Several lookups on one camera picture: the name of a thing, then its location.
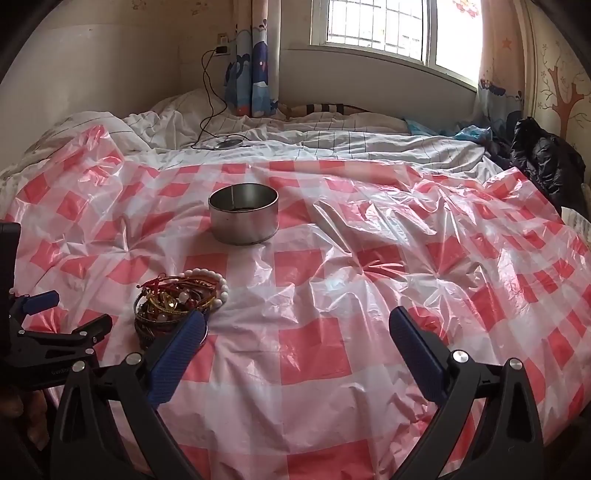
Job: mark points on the blue cartoon curtain left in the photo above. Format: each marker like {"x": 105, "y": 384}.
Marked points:
{"x": 252, "y": 80}

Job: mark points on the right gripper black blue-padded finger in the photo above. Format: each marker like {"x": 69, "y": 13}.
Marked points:
{"x": 508, "y": 441}
{"x": 87, "y": 443}

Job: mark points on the white striped bed quilt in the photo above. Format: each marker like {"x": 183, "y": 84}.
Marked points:
{"x": 183, "y": 130}

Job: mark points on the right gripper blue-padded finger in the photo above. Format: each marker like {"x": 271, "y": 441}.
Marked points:
{"x": 29, "y": 305}

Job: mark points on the round silver metal tin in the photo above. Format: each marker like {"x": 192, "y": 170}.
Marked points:
{"x": 244, "y": 214}

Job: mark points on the blue plastic bag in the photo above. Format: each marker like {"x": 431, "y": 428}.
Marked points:
{"x": 475, "y": 134}

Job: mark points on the striped pillow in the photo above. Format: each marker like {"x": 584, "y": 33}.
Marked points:
{"x": 305, "y": 110}

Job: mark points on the pink cartoon curtain right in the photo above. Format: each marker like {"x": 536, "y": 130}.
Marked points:
{"x": 501, "y": 83}

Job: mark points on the window with white frame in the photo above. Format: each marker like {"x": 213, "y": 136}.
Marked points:
{"x": 442, "y": 35}

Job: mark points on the black puffer jacket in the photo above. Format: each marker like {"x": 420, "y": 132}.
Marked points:
{"x": 547, "y": 160}

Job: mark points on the small dark device on bed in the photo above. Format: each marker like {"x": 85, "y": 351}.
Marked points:
{"x": 228, "y": 143}

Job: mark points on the red white checkered plastic sheet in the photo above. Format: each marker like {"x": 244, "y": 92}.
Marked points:
{"x": 299, "y": 377}

